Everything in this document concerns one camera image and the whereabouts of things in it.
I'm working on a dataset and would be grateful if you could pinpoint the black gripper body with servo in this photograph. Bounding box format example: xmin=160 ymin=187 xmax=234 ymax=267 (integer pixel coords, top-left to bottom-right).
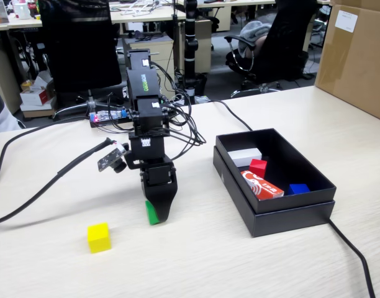
xmin=124 ymin=154 xmax=178 ymax=187

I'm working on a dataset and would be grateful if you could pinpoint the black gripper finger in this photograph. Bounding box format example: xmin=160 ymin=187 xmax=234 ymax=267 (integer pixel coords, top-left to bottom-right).
xmin=140 ymin=177 xmax=179 ymax=225

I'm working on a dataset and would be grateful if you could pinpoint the green wooden cube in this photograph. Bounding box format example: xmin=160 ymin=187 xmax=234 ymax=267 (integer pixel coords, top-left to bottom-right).
xmin=145 ymin=200 xmax=161 ymax=227

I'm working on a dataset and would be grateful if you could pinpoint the yellow wooden cube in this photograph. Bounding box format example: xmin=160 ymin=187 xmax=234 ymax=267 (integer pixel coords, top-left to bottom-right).
xmin=86 ymin=222 xmax=112 ymax=255

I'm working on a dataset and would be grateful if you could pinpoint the red wooden cube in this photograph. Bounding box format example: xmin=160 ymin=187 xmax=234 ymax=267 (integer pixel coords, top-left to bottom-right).
xmin=249 ymin=158 xmax=268 ymax=180

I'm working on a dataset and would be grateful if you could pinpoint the flat brown cardboard box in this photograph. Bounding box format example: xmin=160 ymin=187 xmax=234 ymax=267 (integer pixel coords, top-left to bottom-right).
xmin=20 ymin=104 xmax=56 ymax=119

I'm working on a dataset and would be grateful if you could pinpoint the black box lid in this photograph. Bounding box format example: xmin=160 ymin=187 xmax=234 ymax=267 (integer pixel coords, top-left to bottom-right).
xmin=212 ymin=145 xmax=336 ymax=239

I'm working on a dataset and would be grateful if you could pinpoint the small white red box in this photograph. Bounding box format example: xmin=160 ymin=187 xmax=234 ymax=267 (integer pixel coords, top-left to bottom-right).
xmin=20 ymin=86 xmax=56 ymax=107

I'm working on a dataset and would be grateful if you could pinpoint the large brown cardboard box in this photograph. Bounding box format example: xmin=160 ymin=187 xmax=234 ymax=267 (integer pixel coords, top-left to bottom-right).
xmin=314 ymin=0 xmax=380 ymax=124

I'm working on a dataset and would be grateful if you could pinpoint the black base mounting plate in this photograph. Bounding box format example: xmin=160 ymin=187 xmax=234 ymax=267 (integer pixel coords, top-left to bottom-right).
xmin=89 ymin=120 xmax=135 ymax=133

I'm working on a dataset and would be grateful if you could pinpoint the blue control circuit board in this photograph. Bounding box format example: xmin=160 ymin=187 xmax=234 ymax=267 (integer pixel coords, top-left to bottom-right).
xmin=89 ymin=108 xmax=129 ymax=123

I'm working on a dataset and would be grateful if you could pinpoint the orange red printed carton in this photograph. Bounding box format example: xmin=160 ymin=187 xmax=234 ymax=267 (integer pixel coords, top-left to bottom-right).
xmin=240 ymin=169 xmax=285 ymax=201

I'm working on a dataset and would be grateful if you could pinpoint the white drawer cabinet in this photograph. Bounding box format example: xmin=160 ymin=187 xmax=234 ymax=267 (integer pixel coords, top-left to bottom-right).
xmin=123 ymin=34 xmax=175 ymax=91

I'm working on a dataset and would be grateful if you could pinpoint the black segmented pole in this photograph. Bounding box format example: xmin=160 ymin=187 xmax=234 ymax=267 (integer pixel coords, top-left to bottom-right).
xmin=183 ymin=0 xmax=199 ymax=75

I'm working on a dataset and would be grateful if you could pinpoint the blue wooden cube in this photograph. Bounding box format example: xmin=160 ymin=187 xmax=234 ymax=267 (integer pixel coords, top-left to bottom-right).
xmin=286 ymin=183 xmax=311 ymax=196

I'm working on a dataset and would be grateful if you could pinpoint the tan desk side cabinet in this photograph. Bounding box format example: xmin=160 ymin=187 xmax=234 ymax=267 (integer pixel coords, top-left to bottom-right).
xmin=174 ymin=18 xmax=213 ymax=75

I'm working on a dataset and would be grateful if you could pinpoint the black mesh office chair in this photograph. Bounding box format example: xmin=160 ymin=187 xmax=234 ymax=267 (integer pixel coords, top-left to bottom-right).
xmin=37 ymin=0 xmax=130 ymax=124

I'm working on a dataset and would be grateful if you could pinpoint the white office desk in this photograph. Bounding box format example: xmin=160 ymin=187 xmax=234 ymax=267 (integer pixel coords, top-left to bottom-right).
xmin=0 ymin=6 xmax=178 ymax=32
xmin=196 ymin=0 xmax=276 ymax=32

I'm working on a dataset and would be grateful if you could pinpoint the grey garment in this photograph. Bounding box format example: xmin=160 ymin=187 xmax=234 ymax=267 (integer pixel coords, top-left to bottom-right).
xmin=238 ymin=20 xmax=273 ymax=60

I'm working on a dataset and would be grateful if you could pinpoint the black chair with chrome arms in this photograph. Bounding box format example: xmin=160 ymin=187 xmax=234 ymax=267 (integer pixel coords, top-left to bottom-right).
xmin=224 ymin=0 xmax=318 ymax=99

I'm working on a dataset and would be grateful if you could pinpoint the cola bottle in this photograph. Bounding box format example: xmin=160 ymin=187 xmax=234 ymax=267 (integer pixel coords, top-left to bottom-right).
xmin=27 ymin=0 xmax=39 ymax=19

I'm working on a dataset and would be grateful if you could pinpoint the standing photo card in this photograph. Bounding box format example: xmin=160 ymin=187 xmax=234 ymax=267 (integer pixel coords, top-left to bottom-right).
xmin=0 ymin=0 xmax=10 ymax=25

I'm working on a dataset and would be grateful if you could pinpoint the small wrist camera board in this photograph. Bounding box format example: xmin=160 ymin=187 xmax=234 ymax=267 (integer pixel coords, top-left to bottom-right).
xmin=96 ymin=142 xmax=130 ymax=174

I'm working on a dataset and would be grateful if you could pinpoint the black servo wire bundle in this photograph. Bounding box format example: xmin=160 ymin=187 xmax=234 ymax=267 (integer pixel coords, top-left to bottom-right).
xmin=151 ymin=60 xmax=207 ymax=147

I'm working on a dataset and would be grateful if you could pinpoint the black sleeved camera cable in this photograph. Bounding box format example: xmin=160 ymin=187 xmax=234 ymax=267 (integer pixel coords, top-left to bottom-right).
xmin=0 ymin=116 xmax=116 ymax=226

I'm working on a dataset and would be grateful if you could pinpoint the thin black table cable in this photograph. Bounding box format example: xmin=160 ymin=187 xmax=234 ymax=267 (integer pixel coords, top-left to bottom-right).
xmin=189 ymin=99 xmax=253 ymax=132

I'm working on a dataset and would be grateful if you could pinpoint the beige drawer pedestal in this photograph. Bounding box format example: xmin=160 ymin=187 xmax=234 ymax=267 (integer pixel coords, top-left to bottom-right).
xmin=0 ymin=46 xmax=23 ymax=115

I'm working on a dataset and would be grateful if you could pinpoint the thick black cable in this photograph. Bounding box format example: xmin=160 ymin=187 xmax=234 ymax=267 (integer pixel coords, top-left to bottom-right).
xmin=328 ymin=219 xmax=376 ymax=298

